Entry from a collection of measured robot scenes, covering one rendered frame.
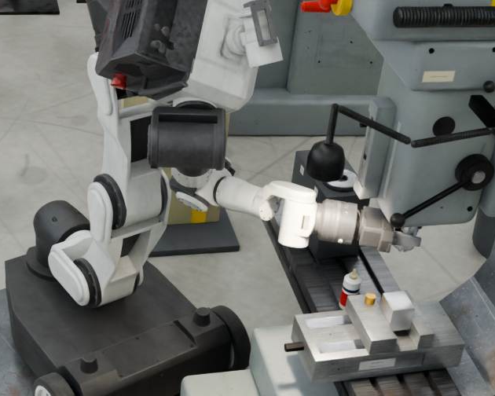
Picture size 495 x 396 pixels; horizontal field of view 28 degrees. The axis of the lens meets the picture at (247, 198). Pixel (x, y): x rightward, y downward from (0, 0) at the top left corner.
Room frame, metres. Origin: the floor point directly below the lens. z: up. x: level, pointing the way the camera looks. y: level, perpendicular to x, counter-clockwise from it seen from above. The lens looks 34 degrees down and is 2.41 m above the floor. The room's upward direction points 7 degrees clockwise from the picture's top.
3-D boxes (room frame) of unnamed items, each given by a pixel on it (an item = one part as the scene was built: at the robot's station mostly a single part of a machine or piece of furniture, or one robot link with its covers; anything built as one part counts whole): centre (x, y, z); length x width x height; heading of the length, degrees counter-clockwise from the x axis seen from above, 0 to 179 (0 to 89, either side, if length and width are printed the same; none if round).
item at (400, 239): (1.68, -0.34, 1.23); 0.06 x 0.02 x 0.03; 88
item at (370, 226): (1.71, -0.25, 1.23); 0.13 x 0.12 x 0.10; 178
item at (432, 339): (1.66, -0.32, 0.99); 0.35 x 0.15 x 0.11; 109
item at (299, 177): (2.10, -0.20, 1.03); 0.22 x 0.12 x 0.20; 21
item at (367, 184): (1.67, -0.23, 1.45); 0.04 x 0.04 x 0.21; 18
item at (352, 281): (1.81, -0.26, 0.99); 0.04 x 0.04 x 0.11
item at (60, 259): (2.16, 0.40, 0.68); 0.21 x 0.20 x 0.13; 41
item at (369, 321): (1.65, -0.30, 1.02); 0.15 x 0.06 x 0.04; 19
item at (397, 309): (1.67, -0.35, 1.05); 0.06 x 0.05 x 0.06; 19
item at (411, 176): (1.71, -0.34, 1.47); 0.21 x 0.19 x 0.32; 18
